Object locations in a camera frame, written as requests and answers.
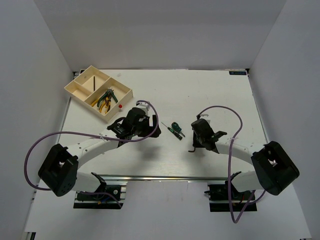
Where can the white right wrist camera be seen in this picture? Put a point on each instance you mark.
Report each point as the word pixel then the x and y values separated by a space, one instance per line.
pixel 204 116

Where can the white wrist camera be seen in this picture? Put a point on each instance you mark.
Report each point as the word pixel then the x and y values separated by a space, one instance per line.
pixel 144 106
pixel 204 116

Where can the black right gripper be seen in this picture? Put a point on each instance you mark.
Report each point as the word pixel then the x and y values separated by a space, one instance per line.
pixel 195 143

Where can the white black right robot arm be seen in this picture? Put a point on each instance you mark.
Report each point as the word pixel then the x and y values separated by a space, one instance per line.
pixel 273 168

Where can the aluminium table rail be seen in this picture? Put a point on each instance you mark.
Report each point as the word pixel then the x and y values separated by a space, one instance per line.
pixel 110 177

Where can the green handled cutters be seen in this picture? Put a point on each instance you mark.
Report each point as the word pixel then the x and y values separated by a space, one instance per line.
pixel 108 94

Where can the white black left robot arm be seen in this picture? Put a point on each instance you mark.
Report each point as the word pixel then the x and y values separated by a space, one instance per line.
pixel 59 170

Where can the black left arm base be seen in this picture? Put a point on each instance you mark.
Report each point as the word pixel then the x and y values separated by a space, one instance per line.
pixel 113 200

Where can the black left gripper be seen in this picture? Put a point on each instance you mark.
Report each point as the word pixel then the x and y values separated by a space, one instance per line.
pixel 149 129

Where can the yellow needle-nose pliers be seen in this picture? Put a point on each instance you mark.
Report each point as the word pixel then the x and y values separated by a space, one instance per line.
pixel 105 105

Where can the blue logo sticker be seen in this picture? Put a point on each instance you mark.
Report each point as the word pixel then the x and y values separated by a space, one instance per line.
pixel 238 73

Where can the long brown hex key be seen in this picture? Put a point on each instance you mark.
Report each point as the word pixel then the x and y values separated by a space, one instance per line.
pixel 94 83

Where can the cream compartment tray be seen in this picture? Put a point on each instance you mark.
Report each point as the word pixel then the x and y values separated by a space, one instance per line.
pixel 81 89

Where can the black green precision screwdriver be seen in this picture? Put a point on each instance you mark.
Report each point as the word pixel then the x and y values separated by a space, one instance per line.
pixel 176 134

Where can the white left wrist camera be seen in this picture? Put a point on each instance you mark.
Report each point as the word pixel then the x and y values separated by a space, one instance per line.
pixel 144 106

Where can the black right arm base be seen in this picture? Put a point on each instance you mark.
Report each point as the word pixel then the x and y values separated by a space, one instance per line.
pixel 218 198

